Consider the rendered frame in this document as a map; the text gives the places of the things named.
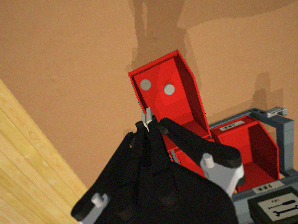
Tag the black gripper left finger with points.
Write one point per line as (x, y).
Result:
(92, 203)

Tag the dark green case with orange latches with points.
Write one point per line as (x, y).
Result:
(278, 207)

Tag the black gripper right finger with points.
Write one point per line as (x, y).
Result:
(221, 164)

